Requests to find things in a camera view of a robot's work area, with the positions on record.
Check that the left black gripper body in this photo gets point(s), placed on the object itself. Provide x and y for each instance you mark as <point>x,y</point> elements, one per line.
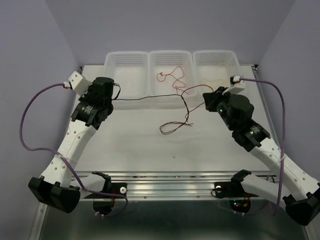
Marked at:
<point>86,96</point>

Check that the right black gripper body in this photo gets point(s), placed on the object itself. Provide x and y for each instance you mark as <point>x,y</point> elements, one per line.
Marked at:
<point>222,106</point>

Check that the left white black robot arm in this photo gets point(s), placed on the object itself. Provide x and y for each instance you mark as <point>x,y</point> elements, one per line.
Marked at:
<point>59,186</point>

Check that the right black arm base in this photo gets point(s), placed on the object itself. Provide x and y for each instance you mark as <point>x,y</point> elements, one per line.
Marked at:
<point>240,202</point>

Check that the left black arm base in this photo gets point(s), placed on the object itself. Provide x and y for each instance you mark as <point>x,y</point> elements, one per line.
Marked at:
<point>99,185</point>

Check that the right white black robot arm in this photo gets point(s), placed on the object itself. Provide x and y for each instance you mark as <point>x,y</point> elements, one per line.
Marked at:
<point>297,192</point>

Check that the right white plastic basket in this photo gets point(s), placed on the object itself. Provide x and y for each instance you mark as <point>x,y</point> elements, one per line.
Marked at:
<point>213,69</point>

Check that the white plastic basket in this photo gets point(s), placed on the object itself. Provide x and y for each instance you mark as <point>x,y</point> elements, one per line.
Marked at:
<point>213,69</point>
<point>129,69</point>
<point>171,72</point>

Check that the left white plastic basket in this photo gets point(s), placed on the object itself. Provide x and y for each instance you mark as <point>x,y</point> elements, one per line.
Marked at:
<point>129,69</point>

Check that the middle white plastic basket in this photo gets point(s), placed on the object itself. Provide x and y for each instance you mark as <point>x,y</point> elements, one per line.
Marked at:
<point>171,72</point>

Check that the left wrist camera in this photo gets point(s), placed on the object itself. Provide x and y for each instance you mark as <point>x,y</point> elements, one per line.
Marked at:
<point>78,83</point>

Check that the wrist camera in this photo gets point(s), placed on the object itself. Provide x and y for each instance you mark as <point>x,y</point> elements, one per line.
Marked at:
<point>237,85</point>
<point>78,83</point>

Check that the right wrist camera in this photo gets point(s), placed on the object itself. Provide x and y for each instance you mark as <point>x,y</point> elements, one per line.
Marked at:
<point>237,85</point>

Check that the aluminium frame rail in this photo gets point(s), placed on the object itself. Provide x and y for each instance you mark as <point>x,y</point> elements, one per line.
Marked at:
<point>158,186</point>

